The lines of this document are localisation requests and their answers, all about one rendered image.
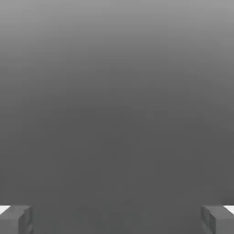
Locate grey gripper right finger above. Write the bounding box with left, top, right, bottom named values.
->
left=200, top=205, right=234, bottom=234

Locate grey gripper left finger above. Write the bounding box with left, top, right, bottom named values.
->
left=0, top=205, right=35, bottom=234

